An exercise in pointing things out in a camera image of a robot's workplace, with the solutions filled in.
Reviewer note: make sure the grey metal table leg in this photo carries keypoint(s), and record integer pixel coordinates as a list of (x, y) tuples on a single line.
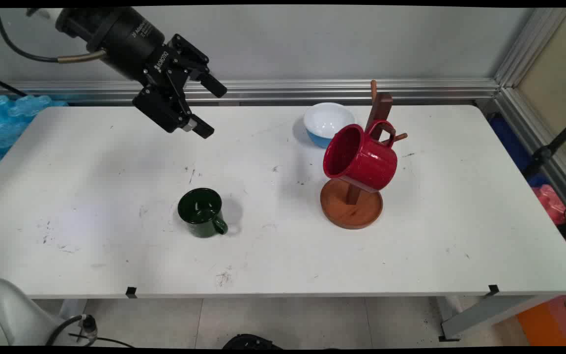
[(71, 309), (484, 314)]

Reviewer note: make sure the long horizontal aluminium frame rail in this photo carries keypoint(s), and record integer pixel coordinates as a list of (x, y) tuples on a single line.
[(312, 90)]

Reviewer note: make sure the brown wooden mug tree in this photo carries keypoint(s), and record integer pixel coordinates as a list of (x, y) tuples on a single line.
[(352, 211)]

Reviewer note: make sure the orange floor mat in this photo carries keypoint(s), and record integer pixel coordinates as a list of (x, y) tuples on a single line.
[(538, 324)]

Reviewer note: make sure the thin black slanted rod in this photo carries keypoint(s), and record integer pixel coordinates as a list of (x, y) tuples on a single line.
[(3, 84)]

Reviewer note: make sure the grey rounded robot base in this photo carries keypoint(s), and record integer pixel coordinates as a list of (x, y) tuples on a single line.
[(13, 314)]

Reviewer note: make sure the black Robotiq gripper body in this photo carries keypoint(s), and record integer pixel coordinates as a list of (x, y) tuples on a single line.
[(121, 39)]

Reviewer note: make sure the black round floor object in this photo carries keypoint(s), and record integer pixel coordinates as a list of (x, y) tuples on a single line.
[(251, 341)]

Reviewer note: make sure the red enamel mug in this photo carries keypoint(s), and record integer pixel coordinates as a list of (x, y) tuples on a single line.
[(366, 167)]

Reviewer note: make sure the blue bowl, white inside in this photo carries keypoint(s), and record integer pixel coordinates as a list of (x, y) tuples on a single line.
[(327, 120)]

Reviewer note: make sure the dark green enamel mug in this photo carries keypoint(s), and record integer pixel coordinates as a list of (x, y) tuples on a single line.
[(199, 211)]

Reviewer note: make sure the small black table clip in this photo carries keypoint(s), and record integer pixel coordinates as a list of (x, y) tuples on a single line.
[(493, 290), (131, 292)]

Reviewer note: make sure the slanted aluminium frame rail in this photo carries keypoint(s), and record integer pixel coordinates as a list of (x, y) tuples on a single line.
[(523, 54)]

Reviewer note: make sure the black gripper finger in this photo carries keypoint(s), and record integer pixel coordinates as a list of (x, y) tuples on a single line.
[(199, 69), (165, 110)]

